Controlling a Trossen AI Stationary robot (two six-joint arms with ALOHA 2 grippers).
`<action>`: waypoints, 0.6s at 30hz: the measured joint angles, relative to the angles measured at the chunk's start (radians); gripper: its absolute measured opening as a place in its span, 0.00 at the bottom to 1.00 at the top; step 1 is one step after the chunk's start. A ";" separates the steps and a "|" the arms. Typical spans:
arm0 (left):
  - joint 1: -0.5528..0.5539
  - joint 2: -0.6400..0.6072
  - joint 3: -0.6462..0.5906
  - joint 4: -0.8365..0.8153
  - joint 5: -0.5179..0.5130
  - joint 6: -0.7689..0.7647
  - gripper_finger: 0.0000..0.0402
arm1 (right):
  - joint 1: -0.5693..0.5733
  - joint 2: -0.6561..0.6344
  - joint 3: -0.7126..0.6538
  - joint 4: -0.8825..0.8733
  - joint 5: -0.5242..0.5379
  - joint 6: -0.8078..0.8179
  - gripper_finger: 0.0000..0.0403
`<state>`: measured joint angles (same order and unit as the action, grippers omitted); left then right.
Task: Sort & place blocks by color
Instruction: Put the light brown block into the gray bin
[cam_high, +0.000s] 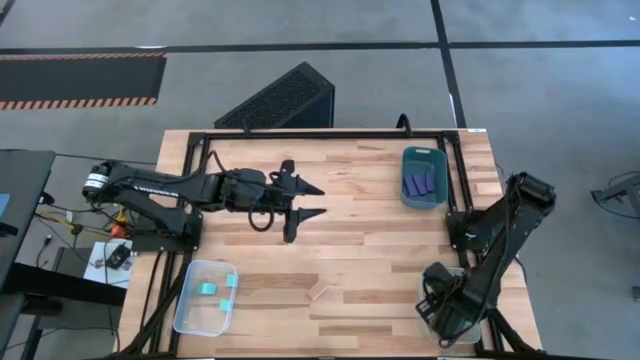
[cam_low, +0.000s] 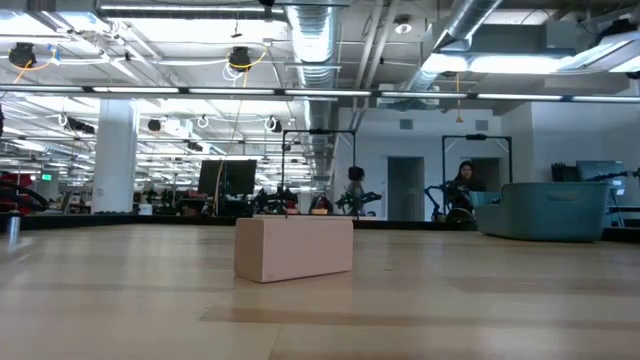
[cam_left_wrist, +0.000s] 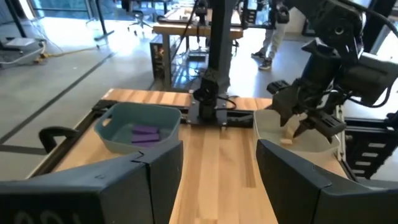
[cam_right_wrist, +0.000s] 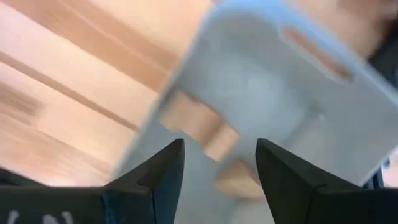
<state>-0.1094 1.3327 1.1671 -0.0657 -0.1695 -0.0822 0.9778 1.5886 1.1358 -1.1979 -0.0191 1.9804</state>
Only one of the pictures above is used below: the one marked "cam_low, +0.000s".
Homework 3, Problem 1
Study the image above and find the teal plastic bin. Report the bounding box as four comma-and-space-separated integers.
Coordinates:
471, 181, 617, 244

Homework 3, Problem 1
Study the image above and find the black aluminium table frame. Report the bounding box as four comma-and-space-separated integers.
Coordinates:
0, 212, 640, 245

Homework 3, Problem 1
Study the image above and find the red and black machine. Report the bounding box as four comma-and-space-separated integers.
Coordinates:
0, 171, 50, 215

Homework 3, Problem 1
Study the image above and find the silver metal post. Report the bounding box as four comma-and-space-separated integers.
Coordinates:
6, 209, 23, 247

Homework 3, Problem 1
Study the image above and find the grey background monitor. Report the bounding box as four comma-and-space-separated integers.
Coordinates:
551, 159, 627, 184

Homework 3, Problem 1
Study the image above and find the long beige rectangular block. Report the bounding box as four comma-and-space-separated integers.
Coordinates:
233, 215, 355, 285

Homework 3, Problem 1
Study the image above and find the black ceiling cable reel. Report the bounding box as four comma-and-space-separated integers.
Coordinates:
7, 41, 38, 70
227, 45, 254, 72

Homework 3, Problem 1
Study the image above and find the long LED light bar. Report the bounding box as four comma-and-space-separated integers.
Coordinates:
0, 83, 640, 103

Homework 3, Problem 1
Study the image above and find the silver ventilation duct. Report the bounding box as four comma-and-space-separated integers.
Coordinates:
389, 0, 504, 109
284, 0, 346, 181

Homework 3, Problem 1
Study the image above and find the grey door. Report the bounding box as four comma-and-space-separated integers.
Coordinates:
386, 155, 426, 223

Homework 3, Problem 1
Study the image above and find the black metal frame rig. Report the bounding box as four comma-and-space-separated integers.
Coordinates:
281, 128, 358, 219
440, 133, 514, 222

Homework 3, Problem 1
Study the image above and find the black monitor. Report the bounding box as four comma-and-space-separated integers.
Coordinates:
197, 159, 258, 198

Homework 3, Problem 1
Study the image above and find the white building column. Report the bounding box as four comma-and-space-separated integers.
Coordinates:
90, 97, 140, 215

